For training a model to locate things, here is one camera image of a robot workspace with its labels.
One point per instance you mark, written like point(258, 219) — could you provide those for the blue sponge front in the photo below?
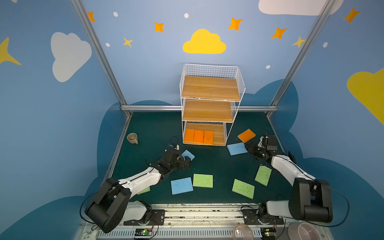
point(181, 186)

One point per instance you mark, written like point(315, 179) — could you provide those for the green sponge far right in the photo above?
point(263, 175)

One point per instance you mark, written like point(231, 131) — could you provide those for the green sponge front right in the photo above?
point(243, 189)

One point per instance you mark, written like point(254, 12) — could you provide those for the pink bowl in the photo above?
point(303, 231)

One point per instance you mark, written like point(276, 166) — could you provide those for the white wire three-tier shelf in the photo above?
point(210, 97)

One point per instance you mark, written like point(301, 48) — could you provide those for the green sponge front centre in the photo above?
point(203, 181)

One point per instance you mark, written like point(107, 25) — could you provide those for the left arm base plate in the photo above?
point(154, 216)

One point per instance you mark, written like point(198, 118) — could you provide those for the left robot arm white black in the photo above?
point(110, 205)

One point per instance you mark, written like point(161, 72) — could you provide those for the aluminium frame rail back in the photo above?
point(158, 108)

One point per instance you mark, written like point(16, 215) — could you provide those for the green sponge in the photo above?
point(263, 175)
point(243, 189)
point(203, 181)
point(144, 191)

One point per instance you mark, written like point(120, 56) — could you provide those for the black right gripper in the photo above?
point(255, 149)

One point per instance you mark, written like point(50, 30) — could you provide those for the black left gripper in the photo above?
point(182, 161)

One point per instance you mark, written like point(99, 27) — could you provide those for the clear plastic bowl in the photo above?
point(242, 232)

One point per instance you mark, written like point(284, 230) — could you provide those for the aluminium frame post left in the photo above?
point(87, 24)

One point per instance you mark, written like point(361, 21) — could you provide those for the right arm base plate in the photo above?
point(257, 217)

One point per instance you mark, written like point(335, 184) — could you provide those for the beige ceramic mug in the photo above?
point(133, 138)

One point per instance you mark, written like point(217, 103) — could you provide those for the orange sponge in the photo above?
point(208, 137)
point(246, 135)
point(189, 136)
point(199, 136)

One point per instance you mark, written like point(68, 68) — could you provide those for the blue sponge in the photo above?
point(181, 186)
point(237, 149)
point(188, 154)

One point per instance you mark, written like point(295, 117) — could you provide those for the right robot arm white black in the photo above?
point(310, 198)

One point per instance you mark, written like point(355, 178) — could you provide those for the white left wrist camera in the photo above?
point(175, 146)

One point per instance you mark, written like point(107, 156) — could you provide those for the green sponge far left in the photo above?
point(144, 191)

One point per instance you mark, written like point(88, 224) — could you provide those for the aluminium frame post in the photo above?
point(87, 24)
point(304, 50)

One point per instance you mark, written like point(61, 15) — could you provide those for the aluminium frame post right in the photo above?
point(304, 50)

